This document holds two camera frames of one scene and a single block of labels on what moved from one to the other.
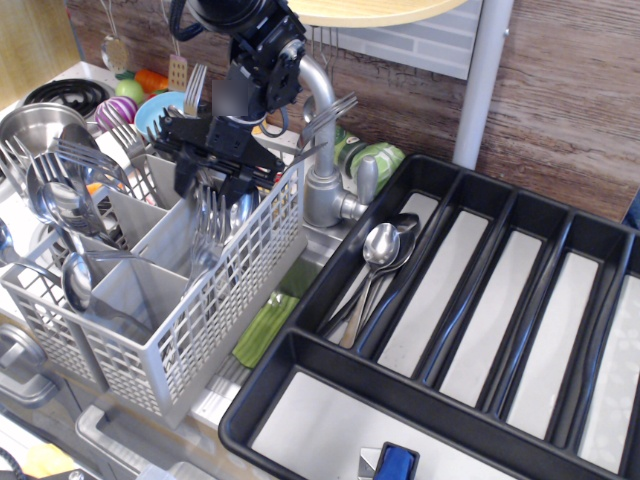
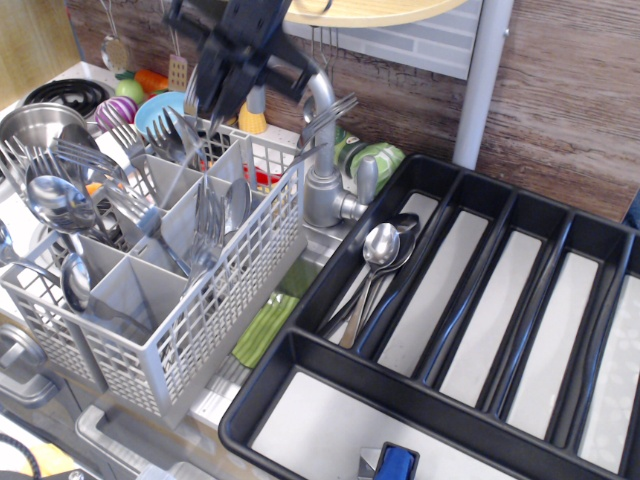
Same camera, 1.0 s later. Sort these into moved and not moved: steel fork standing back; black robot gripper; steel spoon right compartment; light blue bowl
Moved: black robot gripper
Not moved: steel spoon right compartment; steel fork standing back; light blue bowl
